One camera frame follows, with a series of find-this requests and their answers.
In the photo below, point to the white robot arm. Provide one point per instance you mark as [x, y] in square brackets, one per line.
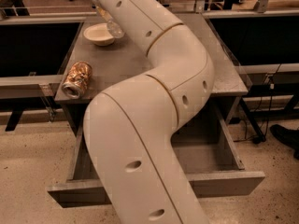
[128, 126]

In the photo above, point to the crushed golden can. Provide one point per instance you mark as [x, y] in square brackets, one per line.
[77, 80]

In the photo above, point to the open grey top drawer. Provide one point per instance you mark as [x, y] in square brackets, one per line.
[204, 148]

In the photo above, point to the grey wooden cabinet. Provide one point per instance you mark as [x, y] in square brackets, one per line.
[123, 59]

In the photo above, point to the clear plastic water bottle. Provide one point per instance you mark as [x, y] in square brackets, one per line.
[112, 26]

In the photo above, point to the white paper bowl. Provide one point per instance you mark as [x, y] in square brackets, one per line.
[99, 35]

